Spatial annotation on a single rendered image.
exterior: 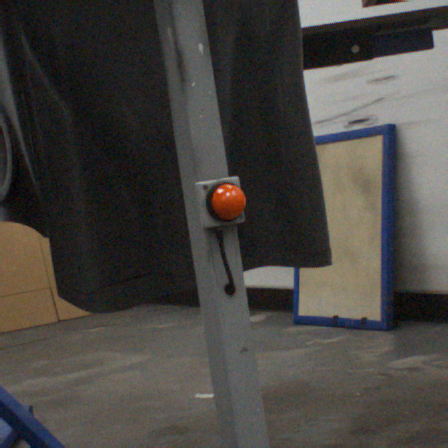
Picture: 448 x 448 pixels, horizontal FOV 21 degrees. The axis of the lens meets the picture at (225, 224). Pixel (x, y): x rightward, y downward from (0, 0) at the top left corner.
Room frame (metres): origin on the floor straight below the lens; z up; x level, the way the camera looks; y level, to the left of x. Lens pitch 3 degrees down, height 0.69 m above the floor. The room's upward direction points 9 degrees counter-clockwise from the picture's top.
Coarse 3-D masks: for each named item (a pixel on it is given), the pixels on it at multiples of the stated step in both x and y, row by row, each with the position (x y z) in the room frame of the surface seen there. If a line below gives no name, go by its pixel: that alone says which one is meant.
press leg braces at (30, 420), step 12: (0, 384) 2.72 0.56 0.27; (0, 396) 2.69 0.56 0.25; (12, 396) 2.71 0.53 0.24; (0, 408) 2.68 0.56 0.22; (12, 408) 2.67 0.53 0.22; (24, 408) 2.69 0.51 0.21; (12, 420) 2.67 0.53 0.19; (24, 420) 2.65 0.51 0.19; (36, 420) 2.67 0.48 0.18; (24, 432) 2.65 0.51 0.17; (36, 432) 2.64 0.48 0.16; (48, 432) 2.66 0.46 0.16; (36, 444) 2.64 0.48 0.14; (48, 444) 2.62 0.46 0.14; (60, 444) 2.64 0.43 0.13
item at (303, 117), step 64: (0, 0) 1.50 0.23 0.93; (64, 0) 1.54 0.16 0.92; (128, 0) 1.58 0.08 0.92; (256, 0) 1.68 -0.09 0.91; (64, 64) 1.54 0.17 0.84; (128, 64) 1.58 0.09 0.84; (256, 64) 1.69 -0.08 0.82; (64, 128) 1.53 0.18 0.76; (128, 128) 1.57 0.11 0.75; (256, 128) 1.69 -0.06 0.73; (64, 192) 1.52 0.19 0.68; (128, 192) 1.58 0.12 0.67; (256, 192) 1.68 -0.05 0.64; (320, 192) 1.71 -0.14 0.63; (64, 256) 1.52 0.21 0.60; (128, 256) 1.57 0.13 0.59; (192, 256) 1.61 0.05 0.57; (256, 256) 1.68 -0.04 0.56; (320, 256) 1.70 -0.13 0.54
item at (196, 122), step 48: (192, 0) 1.31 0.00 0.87; (192, 48) 1.30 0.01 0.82; (192, 96) 1.30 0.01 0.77; (192, 144) 1.29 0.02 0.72; (192, 192) 1.31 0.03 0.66; (192, 240) 1.32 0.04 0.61; (240, 288) 1.31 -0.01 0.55; (240, 336) 1.30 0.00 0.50; (240, 384) 1.30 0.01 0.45; (240, 432) 1.30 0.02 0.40
